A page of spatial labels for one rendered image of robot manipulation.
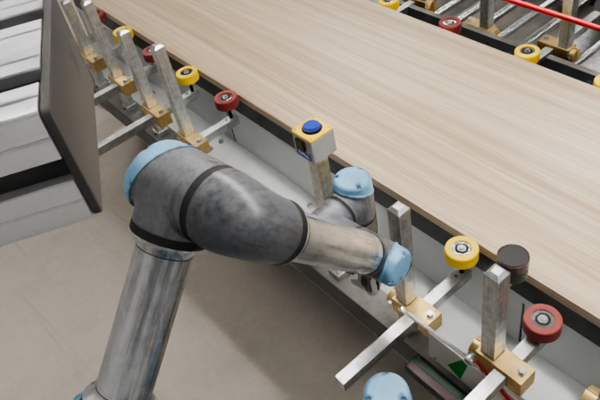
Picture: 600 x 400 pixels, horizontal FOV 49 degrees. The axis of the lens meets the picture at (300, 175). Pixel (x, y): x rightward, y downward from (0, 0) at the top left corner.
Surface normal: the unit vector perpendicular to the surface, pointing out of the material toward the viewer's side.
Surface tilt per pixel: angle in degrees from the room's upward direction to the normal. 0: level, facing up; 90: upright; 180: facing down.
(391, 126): 0
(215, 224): 62
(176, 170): 14
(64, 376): 0
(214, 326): 0
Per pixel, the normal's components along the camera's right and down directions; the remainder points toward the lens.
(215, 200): -0.09, -0.29
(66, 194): 0.27, 0.62
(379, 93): -0.16, -0.73
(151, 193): -0.60, -0.02
